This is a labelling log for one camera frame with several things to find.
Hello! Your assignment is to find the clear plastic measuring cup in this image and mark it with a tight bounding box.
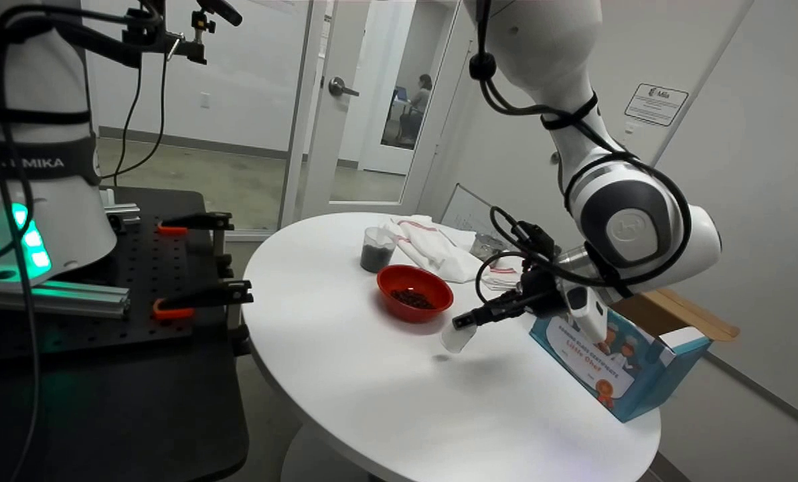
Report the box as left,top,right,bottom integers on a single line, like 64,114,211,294
358,224,400,276

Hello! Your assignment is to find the white door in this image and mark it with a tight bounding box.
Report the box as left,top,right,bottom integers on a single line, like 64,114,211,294
278,0,377,221

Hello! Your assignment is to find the metal door handle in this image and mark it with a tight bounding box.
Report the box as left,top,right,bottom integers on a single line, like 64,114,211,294
326,75,361,101

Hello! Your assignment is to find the black orange bar clamp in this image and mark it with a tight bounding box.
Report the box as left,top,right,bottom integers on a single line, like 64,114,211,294
153,211,238,240
151,278,256,327

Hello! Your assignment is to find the blue cardboard box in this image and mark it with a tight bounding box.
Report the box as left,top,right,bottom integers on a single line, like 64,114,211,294
528,286,741,425

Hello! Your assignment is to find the white red-striped tea towel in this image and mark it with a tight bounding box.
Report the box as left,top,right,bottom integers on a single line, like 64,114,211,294
382,215,515,288

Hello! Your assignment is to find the silver metal cup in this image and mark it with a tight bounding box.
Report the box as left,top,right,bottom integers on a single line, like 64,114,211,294
469,233,506,267

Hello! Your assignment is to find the aluminium rail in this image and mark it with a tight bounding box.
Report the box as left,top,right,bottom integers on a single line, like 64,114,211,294
0,276,135,320

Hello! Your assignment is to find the red bowl with dark contents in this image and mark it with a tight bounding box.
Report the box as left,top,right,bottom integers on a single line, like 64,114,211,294
376,261,459,327

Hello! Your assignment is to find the white wall sign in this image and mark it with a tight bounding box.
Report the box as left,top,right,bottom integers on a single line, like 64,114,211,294
622,81,694,130

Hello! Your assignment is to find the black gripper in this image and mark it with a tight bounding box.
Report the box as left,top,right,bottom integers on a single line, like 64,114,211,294
449,255,591,332

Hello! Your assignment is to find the black robot cart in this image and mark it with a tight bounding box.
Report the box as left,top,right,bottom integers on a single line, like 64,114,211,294
0,185,251,482

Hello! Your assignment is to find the thin black camera cable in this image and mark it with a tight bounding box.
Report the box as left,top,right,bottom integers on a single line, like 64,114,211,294
98,35,175,185

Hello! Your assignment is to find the black camera on mount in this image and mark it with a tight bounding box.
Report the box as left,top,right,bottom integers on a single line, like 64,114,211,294
119,0,246,66

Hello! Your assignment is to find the small whiteboard leaning on wall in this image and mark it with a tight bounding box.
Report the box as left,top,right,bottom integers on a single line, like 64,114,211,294
440,181,562,261

